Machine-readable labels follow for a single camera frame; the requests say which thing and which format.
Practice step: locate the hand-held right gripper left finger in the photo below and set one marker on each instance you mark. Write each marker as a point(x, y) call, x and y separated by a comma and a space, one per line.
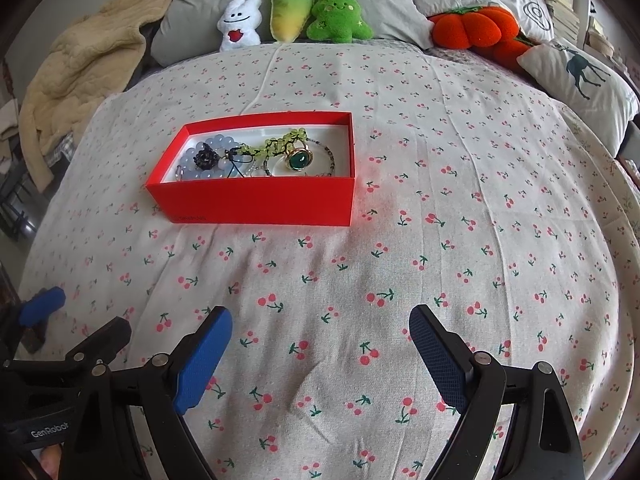
point(200, 365)

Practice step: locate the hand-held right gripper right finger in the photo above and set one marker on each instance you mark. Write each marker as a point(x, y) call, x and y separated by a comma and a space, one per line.
point(440, 360)

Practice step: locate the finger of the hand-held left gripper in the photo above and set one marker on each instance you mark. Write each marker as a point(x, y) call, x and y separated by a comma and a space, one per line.
point(100, 335)
point(42, 307)

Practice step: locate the red jewelry box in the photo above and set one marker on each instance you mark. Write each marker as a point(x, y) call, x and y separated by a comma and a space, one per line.
point(250, 200)

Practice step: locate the cherry print bedsheet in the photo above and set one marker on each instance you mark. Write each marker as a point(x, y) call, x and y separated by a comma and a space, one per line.
point(400, 185)

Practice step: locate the beige quilted blanket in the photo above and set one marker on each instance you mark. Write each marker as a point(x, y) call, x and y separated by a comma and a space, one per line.
point(75, 70)

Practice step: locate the white deer print pillow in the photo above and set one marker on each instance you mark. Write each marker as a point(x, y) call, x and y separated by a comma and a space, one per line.
point(580, 90)

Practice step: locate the grey textured bed cover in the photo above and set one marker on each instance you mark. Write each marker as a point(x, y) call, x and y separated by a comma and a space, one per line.
point(450, 55)

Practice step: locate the orange pumpkin plush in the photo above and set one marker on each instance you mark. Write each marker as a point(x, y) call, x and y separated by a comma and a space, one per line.
point(470, 27)

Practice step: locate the white bunny plush toy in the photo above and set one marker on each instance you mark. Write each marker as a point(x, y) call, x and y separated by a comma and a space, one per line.
point(237, 25)

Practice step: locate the plain grey pillow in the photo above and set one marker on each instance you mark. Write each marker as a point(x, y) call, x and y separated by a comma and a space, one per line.
point(200, 5)

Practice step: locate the green tree plush toy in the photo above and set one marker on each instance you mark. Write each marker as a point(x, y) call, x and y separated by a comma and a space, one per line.
point(337, 15)

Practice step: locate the stack of books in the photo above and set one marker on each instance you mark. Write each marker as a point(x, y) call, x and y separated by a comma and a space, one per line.
point(562, 15)

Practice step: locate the yellow green radish plush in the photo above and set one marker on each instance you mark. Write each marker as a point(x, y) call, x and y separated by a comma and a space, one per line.
point(290, 10)

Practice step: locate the white bookshelf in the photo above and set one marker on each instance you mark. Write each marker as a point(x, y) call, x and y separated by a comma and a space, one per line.
point(582, 10)

